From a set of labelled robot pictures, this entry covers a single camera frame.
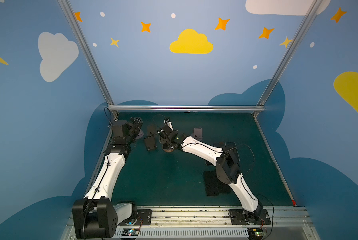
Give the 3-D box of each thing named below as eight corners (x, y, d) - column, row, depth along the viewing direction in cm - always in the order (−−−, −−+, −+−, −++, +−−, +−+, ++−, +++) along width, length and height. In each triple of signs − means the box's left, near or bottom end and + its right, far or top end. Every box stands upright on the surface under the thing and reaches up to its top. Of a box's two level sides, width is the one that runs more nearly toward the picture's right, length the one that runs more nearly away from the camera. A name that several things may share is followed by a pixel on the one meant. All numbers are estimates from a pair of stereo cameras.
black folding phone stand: (147, 151, 100) (146, 147, 97) (144, 141, 105) (143, 138, 102) (157, 148, 102) (156, 144, 98) (154, 139, 107) (153, 135, 103)
